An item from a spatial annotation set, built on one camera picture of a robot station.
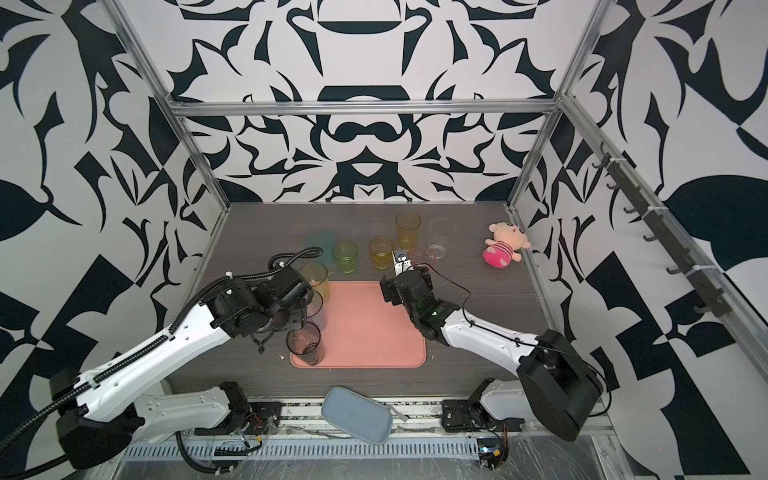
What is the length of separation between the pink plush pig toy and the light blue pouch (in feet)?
1.80

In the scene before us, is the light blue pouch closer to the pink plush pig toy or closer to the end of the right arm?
the end of the right arm

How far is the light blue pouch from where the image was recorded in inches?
28.3

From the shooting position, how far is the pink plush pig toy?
1.01 meters

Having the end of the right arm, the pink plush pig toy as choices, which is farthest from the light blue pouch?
the pink plush pig toy
